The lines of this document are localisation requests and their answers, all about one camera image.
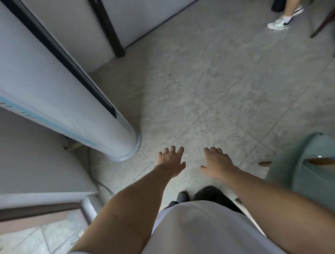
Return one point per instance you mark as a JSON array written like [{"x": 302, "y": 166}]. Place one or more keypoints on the person's black left shoe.
[{"x": 182, "y": 196}]

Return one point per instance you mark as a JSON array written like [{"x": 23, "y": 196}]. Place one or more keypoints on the person's light lavender shirt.
[{"x": 204, "y": 230}]

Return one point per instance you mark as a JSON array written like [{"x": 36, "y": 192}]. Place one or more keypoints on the dark red wooden chair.
[{"x": 323, "y": 23}]

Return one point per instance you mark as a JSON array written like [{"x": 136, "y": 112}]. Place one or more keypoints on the dark vertical door post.
[{"x": 108, "y": 28}]

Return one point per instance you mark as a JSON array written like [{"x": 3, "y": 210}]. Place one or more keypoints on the person's left forearm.
[{"x": 125, "y": 217}]

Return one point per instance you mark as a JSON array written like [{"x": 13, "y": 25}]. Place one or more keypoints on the dark brown window frame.
[{"x": 39, "y": 209}]

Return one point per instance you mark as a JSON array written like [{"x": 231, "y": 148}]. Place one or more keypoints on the white cylindrical appliance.
[{"x": 52, "y": 86}]

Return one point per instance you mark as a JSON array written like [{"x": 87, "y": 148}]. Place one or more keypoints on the person's right forearm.
[{"x": 282, "y": 209}]

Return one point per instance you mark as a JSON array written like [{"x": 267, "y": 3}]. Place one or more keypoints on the person's right hand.
[{"x": 219, "y": 164}]

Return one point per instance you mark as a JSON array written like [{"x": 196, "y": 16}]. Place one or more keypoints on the person's left hand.
[{"x": 171, "y": 163}]

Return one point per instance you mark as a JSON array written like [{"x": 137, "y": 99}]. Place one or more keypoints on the green fabric chair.
[{"x": 314, "y": 178}]

